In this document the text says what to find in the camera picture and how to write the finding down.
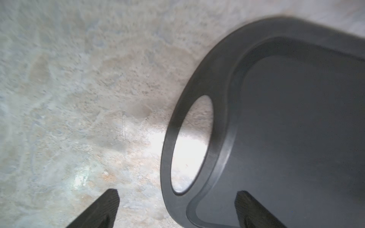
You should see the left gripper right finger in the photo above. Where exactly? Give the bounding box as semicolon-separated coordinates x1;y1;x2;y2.
234;191;286;228

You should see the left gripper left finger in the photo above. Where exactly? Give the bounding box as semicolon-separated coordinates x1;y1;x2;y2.
67;189;120;228

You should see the black cutting board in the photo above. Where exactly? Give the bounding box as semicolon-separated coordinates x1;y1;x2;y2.
160;17;365;228

